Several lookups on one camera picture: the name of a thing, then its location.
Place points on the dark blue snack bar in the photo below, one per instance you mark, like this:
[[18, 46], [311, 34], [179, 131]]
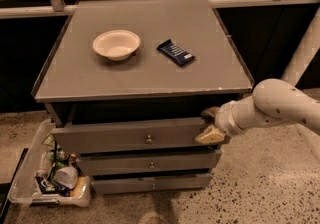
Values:
[[175, 53]]

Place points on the grey drawer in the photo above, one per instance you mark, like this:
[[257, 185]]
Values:
[[147, 184], [150, 162], [129, 136]]

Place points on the grey bottom drawer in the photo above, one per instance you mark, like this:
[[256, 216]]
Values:
[[147, 184]]

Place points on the yellow sponge in bin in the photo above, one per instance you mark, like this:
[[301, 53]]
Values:
[[77, 191]]

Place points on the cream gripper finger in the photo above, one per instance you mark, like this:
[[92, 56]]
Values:
[[209, 114], [210, 135]]

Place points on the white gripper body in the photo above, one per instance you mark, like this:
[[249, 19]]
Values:
[[224, 119]]

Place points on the grey drawer cabinet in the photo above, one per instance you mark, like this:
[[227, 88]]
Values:
[[80, 87]]

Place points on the blue snack bag in bin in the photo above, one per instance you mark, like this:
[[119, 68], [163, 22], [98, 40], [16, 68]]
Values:
[[46, 187]]

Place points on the clear plastic bin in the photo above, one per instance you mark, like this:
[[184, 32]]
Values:
[[37, 162]]

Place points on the green can in bin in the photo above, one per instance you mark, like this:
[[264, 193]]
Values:
[[58, 155]]

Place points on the grey top drawer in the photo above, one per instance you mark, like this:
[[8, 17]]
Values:
[[129, 136]]

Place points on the grey middle drawer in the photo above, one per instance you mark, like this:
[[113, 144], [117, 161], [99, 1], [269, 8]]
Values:
[[150, 162]]

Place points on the white cup in bin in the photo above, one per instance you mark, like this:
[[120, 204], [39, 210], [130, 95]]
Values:
[[67, 176]]

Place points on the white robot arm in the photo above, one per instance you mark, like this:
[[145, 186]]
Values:
[[273, 101]]

